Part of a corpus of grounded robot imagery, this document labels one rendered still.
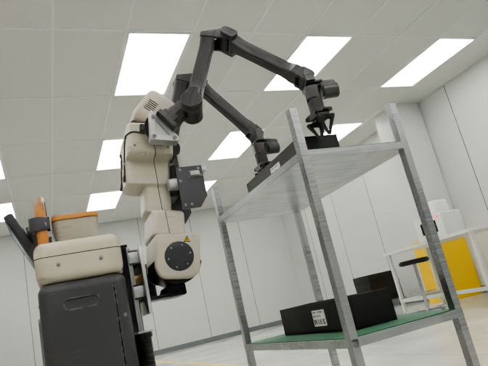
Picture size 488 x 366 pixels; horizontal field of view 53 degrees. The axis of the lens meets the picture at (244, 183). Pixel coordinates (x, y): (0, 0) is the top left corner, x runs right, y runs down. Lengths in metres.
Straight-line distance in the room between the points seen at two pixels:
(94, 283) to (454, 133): 6.72
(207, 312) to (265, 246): 2.17
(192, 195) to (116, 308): 0.50
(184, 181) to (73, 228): 0.41
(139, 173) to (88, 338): 0.62
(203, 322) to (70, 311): 9.84
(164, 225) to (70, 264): 0.38
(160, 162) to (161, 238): 0.30
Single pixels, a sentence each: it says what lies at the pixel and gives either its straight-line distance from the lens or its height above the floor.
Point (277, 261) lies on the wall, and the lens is 12.10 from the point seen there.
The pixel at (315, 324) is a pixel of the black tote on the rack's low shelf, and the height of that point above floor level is 0.38.
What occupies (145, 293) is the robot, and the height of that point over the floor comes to 0.62.
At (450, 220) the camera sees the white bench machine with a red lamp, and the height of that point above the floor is 0.98.
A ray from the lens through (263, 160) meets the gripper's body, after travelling 2.29.
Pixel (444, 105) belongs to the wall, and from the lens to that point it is 7.86.
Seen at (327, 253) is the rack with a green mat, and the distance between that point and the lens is 1.53.
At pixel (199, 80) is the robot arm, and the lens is 1.86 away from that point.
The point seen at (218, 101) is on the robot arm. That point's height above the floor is 1.46.
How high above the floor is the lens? 0.49
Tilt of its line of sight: 14 degrees up
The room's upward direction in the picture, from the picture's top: 13 degrees counter-clockwise
